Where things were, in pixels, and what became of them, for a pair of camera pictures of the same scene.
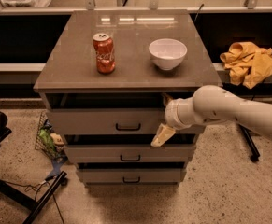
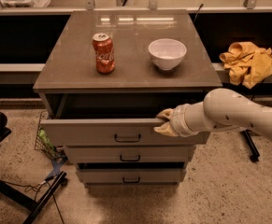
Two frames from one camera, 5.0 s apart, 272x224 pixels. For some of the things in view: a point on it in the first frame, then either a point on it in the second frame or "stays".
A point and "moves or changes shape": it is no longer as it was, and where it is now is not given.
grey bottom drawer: (131, 176) stays
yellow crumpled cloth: (249, 64) stays
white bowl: (167, 53) stays
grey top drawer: (111, 121) moves or changes shape
